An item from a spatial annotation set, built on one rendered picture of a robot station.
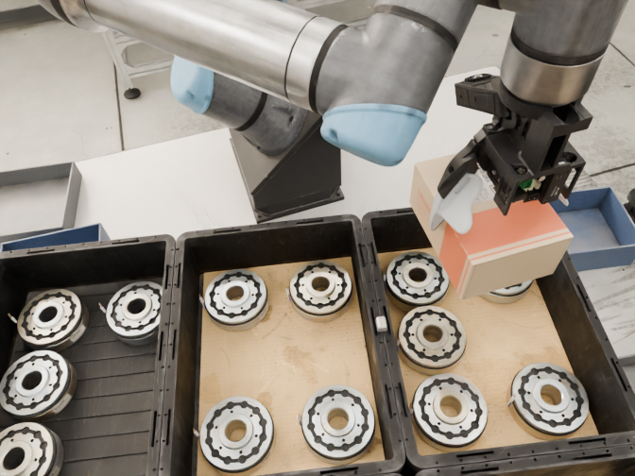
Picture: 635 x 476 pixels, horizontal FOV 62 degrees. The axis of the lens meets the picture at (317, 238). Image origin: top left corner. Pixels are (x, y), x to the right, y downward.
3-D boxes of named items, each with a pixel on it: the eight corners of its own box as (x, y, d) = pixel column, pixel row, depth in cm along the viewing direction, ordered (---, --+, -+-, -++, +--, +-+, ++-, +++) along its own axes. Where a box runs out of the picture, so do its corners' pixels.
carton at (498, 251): (409, 202, 72) (414, 162, 66) (490, 180, 73) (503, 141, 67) (460, 300, 62) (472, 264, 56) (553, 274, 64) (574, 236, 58)
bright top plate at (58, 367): (11, 354, 83) (9, 352, 82) (76, 349, 83) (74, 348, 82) (-9, 418, 77) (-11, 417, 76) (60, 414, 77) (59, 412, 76)
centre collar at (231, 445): (219, 415, 75) (218, 414, 74) (254, 413, 75) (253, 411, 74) (217, 451, 72) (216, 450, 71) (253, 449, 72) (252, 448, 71)
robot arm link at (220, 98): (214, 123, 105) (153, 93, 96) (242, 59, 104) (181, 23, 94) (245, 135, 96) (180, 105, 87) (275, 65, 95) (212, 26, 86)
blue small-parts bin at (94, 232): (112, 242, 115) (100, 221, 109) (113, 299, 106) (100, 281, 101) (18, 262, 113) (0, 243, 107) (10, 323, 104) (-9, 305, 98)
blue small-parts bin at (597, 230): (598, 207, 114) (611, 185, 108) (631, 264, 105) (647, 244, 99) (506, 218, 113) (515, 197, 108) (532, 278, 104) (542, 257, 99)
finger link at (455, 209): (430, 258, 58) (489, 200, 52) (409, 217, 61) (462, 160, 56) (450, 261, 60) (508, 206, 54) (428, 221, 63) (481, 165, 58)
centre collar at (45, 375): (22, 367, 81) (19, 365, 80) (54, 365, 81) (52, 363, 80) (12, 399, 78) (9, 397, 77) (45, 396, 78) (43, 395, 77)
